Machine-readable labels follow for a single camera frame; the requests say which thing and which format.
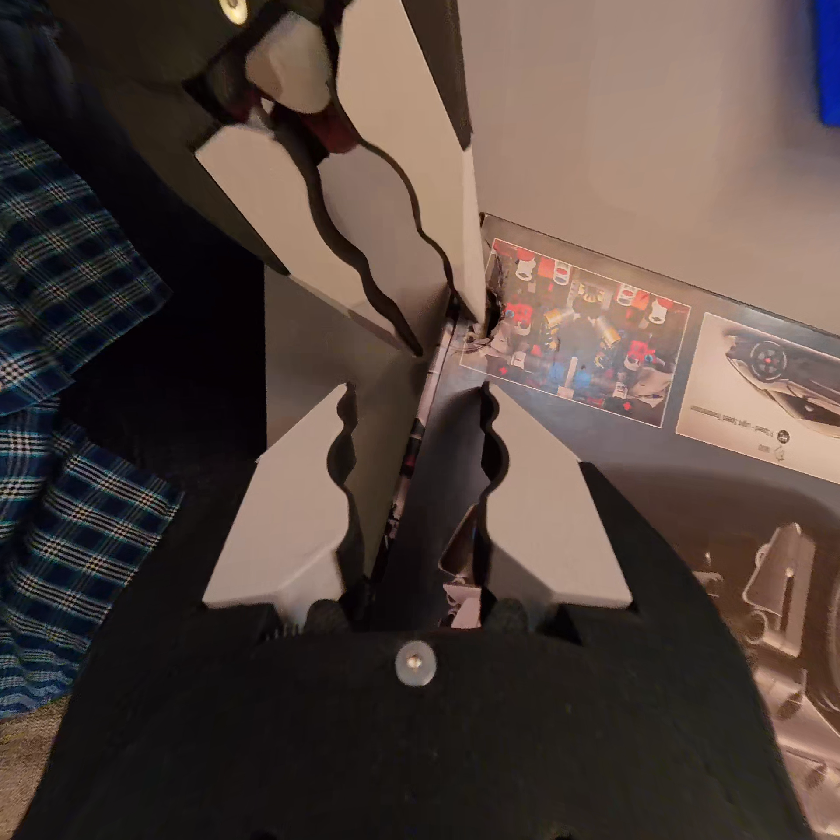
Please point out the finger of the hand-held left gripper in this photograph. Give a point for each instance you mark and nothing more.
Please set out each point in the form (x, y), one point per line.
(407, 105)
(262, 197)

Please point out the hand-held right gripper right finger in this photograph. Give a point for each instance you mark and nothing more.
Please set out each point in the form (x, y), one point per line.
(558, 538)

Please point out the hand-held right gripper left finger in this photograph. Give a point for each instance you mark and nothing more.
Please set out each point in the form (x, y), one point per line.
(282, 525)

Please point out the lego set cardboard box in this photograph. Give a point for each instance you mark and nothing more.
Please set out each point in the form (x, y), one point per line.
(656, 499)

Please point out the person's plaid shirt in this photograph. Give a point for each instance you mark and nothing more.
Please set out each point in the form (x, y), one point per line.
(79, 525)

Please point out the blue plastic bin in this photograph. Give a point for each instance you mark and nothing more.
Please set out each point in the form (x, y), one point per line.
(828, 59)

